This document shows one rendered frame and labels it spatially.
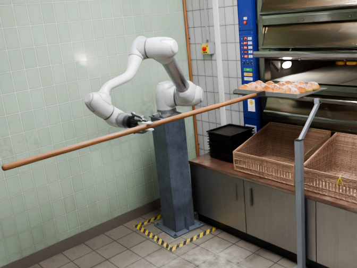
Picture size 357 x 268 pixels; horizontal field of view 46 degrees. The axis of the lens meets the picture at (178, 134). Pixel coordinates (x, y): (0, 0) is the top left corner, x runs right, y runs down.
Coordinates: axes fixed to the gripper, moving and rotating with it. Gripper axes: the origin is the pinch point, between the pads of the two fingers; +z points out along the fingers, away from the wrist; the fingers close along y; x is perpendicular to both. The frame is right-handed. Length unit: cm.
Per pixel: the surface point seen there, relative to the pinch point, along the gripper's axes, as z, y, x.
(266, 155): -25, 61, -131
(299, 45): 5, -27, -138
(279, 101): -18, 17, -143
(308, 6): 10, -54, -141
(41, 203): -119, 73, 27
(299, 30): 0, -38, -144
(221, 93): -80, 15, -140
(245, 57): -49, -18, -139
